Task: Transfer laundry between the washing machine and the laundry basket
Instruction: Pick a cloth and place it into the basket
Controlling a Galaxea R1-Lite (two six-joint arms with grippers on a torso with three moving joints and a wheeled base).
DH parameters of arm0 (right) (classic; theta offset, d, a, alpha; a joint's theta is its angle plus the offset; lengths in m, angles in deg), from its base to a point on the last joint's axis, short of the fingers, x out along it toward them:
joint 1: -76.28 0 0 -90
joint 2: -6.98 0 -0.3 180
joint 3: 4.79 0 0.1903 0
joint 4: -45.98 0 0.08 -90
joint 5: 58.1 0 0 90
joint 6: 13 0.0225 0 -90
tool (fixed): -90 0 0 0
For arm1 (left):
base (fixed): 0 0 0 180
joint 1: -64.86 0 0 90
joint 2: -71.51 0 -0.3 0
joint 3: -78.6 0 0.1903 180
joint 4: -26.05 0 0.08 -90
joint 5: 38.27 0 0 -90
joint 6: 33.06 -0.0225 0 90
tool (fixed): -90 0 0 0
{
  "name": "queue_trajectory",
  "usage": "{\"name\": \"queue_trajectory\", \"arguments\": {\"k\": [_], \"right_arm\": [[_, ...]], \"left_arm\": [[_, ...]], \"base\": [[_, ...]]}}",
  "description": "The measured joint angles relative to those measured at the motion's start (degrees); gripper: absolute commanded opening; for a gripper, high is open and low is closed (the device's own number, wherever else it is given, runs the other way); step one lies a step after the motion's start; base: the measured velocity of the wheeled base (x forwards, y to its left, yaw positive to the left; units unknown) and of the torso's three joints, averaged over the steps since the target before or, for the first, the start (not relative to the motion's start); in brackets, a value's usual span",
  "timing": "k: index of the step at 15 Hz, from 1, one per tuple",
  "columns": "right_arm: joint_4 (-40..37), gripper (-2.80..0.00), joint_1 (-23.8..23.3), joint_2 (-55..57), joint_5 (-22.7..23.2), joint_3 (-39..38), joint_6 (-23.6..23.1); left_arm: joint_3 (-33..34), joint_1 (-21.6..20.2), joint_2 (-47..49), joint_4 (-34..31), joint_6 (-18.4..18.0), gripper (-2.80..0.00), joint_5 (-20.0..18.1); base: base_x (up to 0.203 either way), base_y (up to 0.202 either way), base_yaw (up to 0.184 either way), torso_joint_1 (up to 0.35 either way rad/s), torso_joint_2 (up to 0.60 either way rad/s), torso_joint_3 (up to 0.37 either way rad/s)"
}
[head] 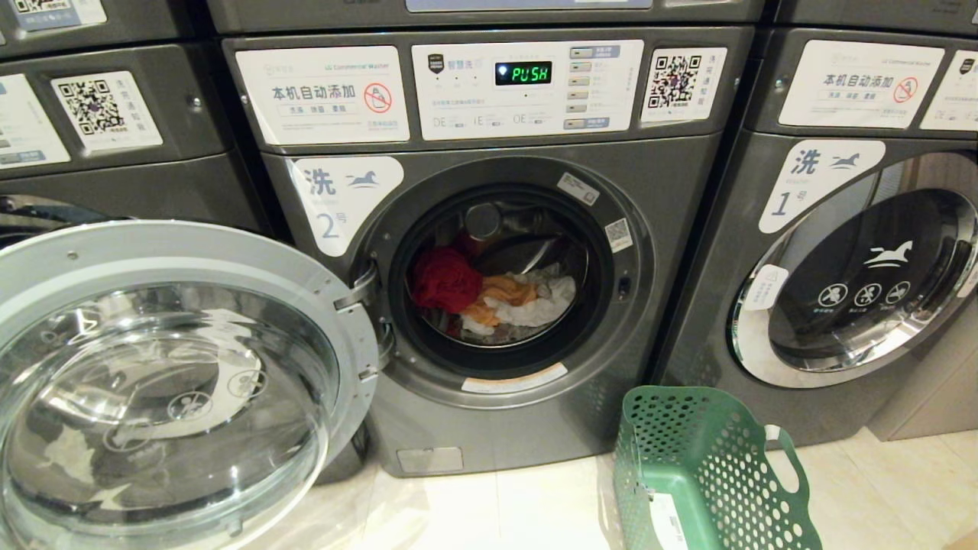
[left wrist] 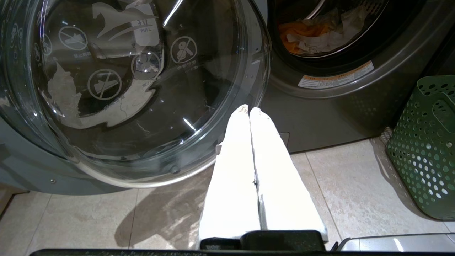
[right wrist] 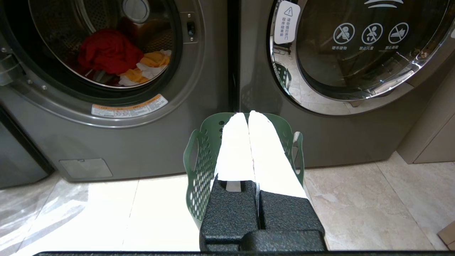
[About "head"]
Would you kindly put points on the grey front-load washing machine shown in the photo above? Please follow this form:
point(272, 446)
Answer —
point(733, 252)
point(672, 191)
point(137, 183)

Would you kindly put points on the red garment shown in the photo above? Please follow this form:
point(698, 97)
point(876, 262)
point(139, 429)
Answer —
point(445, 279)

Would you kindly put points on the white garment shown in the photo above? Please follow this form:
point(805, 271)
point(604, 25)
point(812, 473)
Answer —
point(539, 304)

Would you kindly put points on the round glass washer door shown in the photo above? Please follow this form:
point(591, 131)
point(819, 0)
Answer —
point(164, 397)

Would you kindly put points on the grey stacked dryer unit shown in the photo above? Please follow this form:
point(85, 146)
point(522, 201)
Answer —
point(321, 14)
point(879, 14)
point(122, 27)

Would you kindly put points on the orange garment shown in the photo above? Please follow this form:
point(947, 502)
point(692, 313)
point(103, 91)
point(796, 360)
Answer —
point(500, 292)

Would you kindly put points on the green perforated laundry basket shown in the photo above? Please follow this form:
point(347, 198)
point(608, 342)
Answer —
point(688, 489)

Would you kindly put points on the round chrome washer door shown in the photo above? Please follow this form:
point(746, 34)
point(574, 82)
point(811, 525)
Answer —
point(863, 283)

